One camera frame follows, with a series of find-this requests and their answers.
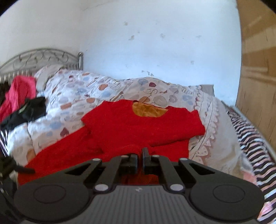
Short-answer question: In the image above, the red knitted sweater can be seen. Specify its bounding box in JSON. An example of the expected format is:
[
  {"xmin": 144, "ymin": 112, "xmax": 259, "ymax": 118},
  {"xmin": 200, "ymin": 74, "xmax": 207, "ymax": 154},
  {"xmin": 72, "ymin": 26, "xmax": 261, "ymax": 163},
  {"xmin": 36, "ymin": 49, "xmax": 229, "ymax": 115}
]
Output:
[{"xmin": 18, "ymin": 99, "xmax": 205, "ymax": 185}]

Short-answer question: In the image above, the black garment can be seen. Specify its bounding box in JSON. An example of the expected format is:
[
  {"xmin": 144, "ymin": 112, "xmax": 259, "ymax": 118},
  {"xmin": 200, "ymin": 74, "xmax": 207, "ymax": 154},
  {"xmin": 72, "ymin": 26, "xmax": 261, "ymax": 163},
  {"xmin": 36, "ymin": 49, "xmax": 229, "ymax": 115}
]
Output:
[{"xmin": 1, "ymin": 97, "xmax": 46, "ymax": 132}]

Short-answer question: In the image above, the pink garment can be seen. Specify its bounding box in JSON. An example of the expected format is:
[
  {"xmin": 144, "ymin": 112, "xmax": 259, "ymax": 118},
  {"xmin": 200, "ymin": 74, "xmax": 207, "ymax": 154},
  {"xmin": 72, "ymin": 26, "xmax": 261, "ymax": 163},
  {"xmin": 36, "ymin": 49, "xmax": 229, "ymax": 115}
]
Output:
[{"xmin": 1, "ymin": 76, "xmax": 37, "ymax": 122}]

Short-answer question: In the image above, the patterned white duvet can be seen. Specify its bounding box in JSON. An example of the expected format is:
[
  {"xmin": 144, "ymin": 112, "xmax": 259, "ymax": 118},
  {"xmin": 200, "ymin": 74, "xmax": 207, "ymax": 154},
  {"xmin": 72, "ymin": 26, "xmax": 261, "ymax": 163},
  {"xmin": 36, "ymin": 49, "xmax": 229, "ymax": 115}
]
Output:
[{"xmin": 7, "ymin": 67, "xmax": 256, "ymax": 185}]

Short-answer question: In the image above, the grey white pillow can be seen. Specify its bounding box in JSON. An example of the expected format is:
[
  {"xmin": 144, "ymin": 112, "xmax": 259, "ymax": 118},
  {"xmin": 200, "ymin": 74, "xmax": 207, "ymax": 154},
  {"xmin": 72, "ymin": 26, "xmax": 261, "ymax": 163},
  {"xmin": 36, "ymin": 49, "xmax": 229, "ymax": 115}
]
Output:
[{"xmin": 33, "ymin": 64, "xmax": 64, "ymax": 91}]

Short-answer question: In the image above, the metal bed headboard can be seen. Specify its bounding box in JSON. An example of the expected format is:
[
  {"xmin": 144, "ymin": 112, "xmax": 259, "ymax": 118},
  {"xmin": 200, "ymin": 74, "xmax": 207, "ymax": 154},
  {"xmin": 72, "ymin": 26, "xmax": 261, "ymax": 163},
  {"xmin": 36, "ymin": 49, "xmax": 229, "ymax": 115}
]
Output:
[{"xmin": 0, "ymin": 48, "xmax": 84, "ymax": 83}]

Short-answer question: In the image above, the striped bed sheet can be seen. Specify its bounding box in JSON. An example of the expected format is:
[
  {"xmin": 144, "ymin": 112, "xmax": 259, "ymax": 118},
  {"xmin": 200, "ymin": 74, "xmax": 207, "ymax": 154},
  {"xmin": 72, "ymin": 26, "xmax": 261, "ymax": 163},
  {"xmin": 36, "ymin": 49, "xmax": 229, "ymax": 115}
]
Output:
[{"xmin": 226, "ymin": 108, "xmax": 275, "ymax": 223}]

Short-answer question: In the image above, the wooden wardrobe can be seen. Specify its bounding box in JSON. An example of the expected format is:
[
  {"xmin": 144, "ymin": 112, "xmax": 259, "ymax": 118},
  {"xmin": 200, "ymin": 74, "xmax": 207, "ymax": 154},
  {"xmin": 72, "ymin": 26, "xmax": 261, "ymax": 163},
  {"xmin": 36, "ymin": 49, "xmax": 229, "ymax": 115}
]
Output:
[{"xmin": 236, "ymin": 1, "xmax": 275, "ymax": 146}]

